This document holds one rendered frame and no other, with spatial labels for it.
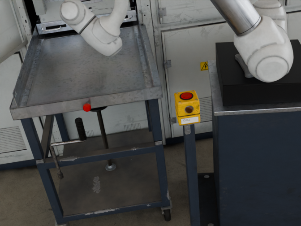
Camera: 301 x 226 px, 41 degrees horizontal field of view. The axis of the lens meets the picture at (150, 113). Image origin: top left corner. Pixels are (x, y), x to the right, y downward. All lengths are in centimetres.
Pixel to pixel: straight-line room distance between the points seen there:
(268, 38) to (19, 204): 173
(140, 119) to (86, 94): 92
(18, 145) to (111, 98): 114
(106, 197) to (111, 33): 90
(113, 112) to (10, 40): 73
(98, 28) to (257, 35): 62
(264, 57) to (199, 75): 106
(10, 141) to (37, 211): 49
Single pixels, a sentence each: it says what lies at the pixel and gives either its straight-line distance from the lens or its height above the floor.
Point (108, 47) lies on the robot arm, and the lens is 166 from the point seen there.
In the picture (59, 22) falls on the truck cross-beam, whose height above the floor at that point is 92.
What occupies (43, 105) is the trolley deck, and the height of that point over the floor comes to 84.
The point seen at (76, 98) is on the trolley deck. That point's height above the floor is 85.
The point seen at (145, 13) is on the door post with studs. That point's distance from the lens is 224.
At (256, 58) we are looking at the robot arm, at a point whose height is 104.
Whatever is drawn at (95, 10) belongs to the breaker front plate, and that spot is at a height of 95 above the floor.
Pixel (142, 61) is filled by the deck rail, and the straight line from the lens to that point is 186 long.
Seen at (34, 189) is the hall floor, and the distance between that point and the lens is 260.
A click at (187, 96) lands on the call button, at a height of 91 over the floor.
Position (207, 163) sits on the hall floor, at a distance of 253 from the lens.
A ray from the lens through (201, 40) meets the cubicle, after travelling 233.
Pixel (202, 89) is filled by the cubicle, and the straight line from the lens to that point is 248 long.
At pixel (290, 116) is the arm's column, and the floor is 70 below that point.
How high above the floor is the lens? 168
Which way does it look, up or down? 34 degrees down
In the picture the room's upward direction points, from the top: 8 degrees counter-clockwise
